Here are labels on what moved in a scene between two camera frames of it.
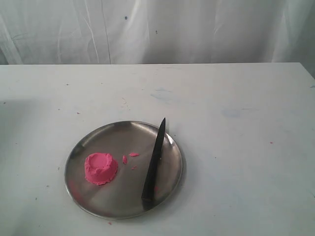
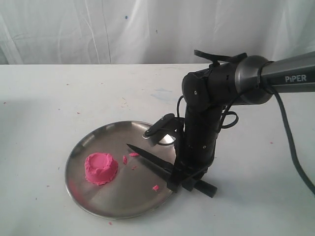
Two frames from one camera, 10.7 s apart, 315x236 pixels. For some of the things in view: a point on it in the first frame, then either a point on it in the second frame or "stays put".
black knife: x=153 y=165 → x=167 y=169
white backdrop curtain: x=149 y=32 stays put
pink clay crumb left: x=124 y=159 stays put
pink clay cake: x=100 y=168 stays put
